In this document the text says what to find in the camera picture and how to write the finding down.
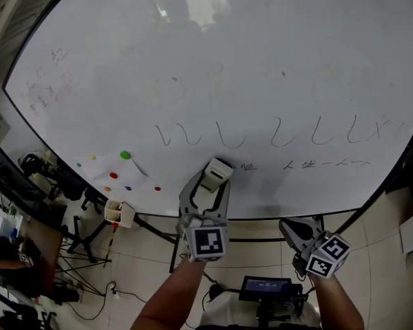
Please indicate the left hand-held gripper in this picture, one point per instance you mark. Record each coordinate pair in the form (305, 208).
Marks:
(206, 241)

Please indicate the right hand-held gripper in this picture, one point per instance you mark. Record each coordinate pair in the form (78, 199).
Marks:
(327, 256)

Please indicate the white whiteboard eraser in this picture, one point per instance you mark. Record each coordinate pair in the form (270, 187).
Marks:
(217, 174)

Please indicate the white whiteboard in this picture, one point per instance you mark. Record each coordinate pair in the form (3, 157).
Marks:
(227, 64)

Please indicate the person's right forearm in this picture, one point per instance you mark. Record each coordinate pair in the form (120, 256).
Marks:
(337, 304)

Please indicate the person's left forearm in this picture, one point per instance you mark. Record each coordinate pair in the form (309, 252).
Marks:
(172, 297)

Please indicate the black small monitor screen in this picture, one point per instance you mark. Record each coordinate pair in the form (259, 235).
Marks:
(265, 289)

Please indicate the white paper sheet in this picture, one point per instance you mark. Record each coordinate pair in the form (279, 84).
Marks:
(130, 174)

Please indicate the white marker holder box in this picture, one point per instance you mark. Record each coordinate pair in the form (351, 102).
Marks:
(125, 215)

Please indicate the large green magnet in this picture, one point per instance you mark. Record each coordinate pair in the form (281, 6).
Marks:
(125, 155)

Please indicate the large red magnet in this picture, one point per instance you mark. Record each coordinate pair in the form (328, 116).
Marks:
(113, 175)

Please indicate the yellow black hazard tape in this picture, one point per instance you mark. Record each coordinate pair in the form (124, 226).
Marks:
(111, 246)

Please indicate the white power strip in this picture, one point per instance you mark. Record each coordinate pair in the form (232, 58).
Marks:
(114, 291)

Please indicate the black office chair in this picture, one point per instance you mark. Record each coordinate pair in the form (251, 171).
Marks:
(72, 184)
(34, 163)

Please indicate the brown wooden desk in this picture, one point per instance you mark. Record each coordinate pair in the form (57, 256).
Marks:
(44, 242)

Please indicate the white storage bin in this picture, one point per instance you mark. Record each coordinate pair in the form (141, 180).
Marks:
(10, 225)

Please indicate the black computer monitor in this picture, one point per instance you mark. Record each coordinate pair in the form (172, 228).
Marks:
(7, 181)

